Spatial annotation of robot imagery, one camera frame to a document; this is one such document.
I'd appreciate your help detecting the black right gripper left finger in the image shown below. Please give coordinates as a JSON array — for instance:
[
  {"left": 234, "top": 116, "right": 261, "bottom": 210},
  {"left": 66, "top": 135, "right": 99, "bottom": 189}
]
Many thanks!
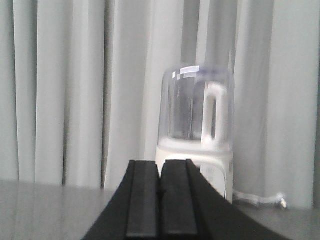
[{"left": 84, "top": 160, "right": 160, "bottom": 240}]

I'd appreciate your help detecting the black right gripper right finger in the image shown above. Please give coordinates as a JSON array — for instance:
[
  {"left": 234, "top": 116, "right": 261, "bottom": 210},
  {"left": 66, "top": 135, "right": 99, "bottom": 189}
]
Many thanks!
[{"left": 161, "top": 160, "right": 278, "bottom": 240}]

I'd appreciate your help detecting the white blender with clear jar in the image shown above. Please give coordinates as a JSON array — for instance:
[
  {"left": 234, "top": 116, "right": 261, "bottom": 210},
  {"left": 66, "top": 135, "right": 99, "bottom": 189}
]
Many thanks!
[{"left": 155, "top": 65, "right": 235, "bottom": 201}]

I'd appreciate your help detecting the grey pleated curtain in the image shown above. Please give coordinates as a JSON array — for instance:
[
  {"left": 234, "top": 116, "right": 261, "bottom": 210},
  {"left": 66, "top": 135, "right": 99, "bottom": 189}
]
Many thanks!
[{"left": 0, "top": 0, "right": 320, "bottom": 208}]

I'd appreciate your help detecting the white blender power cord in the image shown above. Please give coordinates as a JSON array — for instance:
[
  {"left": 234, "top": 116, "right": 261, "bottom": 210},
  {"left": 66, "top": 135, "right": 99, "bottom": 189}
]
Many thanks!
[{"left": 232, "top": 191, "right": 288, "bottom": 208}]

